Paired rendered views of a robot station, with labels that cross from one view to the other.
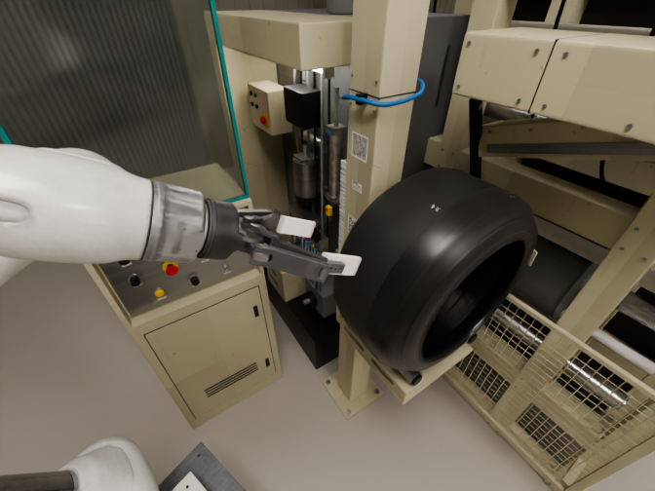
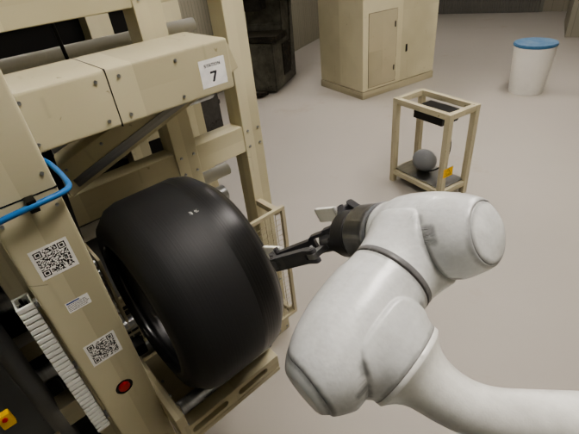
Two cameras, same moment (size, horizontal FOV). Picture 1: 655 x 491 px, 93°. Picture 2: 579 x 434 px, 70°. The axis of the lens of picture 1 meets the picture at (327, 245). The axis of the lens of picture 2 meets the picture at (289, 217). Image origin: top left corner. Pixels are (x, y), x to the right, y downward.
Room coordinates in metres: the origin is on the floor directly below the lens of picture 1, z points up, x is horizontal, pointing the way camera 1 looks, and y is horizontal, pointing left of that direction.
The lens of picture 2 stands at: (0.46, 0.63, 2.01)
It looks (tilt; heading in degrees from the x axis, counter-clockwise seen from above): 34 degrees down; 265
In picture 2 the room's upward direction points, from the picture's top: 7 degrees counter-clockwise
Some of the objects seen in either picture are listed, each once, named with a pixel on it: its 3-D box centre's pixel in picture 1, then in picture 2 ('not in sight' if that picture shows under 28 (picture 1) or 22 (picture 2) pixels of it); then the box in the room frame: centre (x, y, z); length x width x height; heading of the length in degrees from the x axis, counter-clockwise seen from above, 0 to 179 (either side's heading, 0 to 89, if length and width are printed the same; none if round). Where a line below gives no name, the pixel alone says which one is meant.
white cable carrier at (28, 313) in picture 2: (347, 219); (68, 368); (0.98, -0.08, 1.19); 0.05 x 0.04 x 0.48; 123
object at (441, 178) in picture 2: not in sight; (430, 145); (-1.11, -2.45, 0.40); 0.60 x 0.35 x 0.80; 113
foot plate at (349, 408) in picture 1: (352, 387); not in sight; (0.93, -0.15, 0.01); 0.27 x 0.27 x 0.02; 33
